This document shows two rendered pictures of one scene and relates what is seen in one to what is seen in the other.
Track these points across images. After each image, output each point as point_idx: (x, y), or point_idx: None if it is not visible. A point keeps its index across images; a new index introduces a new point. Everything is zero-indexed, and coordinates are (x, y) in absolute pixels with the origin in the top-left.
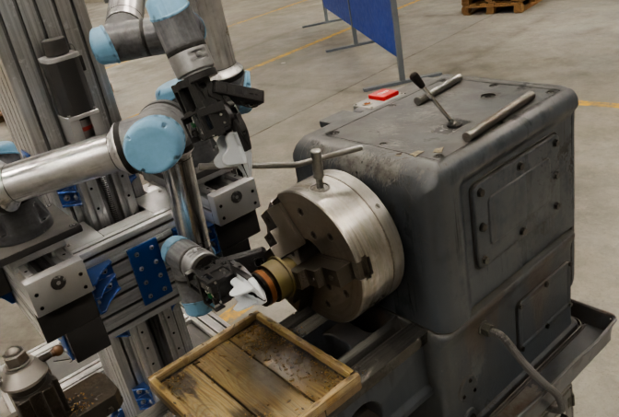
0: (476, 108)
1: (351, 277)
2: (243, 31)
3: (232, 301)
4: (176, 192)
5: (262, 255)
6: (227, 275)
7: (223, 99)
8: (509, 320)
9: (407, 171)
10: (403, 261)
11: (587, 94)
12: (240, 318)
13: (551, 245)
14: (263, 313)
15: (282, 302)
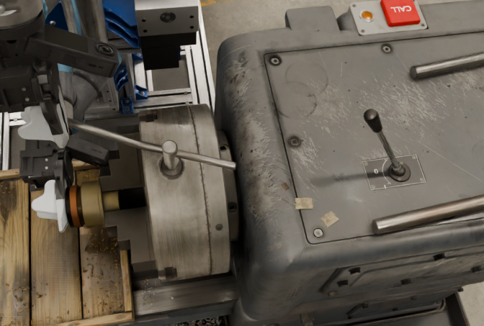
0: (460, 151)
1: (152, 268)
2: None
3: None
4: (67, 14)
5: (102, 162)
6: (47, 173)
7: (31, 74)
8: (346, 306)
9: (269, 224)
10: (227, 271)
11: None
12: (235, 2)
13: (446, 278)
14: (258, 11)
15: (281, 9)
